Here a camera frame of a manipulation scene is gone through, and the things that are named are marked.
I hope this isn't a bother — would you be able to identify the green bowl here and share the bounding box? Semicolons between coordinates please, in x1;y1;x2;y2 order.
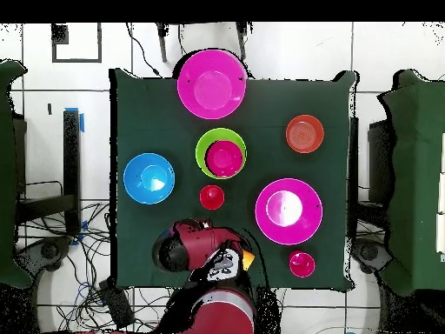
195;127;248;180

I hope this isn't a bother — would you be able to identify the black square floor frame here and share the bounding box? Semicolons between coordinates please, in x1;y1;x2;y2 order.
50;23;103;63

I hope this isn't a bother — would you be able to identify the black stand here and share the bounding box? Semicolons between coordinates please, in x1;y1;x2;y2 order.
15;109;83;237
348;117;360;241

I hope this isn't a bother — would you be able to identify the dark green table cloth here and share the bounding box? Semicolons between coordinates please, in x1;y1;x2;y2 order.
109;68;359;291

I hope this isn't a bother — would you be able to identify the blue bowl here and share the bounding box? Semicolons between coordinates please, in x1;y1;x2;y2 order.
123;152;176;205

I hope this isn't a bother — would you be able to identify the neighbouring green covered table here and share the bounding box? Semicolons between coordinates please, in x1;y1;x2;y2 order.
378;69;445;297
0;59;33;290

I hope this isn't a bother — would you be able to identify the small crimson bowl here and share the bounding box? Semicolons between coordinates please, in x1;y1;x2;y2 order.
205;139;244;178

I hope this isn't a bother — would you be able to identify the crimson cup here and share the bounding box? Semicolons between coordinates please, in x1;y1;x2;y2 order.
289;250;316;278

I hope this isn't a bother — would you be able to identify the red cup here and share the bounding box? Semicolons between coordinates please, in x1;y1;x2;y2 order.
198;184;226;211

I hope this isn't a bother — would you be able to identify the tangle of cables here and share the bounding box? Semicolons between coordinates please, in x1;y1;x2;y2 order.
17;201;175;334

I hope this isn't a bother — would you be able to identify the orange bowl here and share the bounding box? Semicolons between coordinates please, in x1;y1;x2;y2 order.
285;114;325;154

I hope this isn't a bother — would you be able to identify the blue tape piece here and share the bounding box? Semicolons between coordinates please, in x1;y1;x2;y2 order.
64;106;86;134

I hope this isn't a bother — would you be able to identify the large pink bowl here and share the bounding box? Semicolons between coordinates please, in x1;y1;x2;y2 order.
176;49;248;120
254;177;323;246

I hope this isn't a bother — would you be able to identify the black cable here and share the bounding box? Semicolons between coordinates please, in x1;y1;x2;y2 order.
125;23;162;77

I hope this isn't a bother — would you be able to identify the orange cup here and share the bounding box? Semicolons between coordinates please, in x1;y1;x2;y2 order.
242;249;256;271

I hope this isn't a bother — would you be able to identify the black power brick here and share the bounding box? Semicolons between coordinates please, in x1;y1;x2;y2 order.
98;281;136;330

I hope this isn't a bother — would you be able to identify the black tripod leg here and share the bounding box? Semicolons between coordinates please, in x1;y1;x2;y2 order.
155;23;169;63
236;22;253;62

